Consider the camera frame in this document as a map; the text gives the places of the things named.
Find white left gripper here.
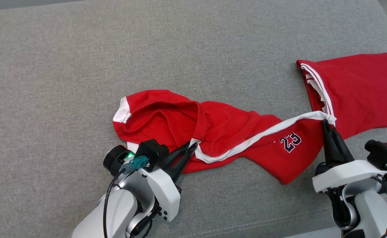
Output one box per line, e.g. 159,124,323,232
140,141,198,222

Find teal left cable connector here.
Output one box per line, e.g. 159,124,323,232
120,155,149,175

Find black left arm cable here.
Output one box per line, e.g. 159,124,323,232
103,169,126,238

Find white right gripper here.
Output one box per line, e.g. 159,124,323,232
312,119,387,193

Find red shorts with white trim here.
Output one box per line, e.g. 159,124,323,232
113,89,337,185

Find red and white basketball jersey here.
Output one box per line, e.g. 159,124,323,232
296,52,387,140

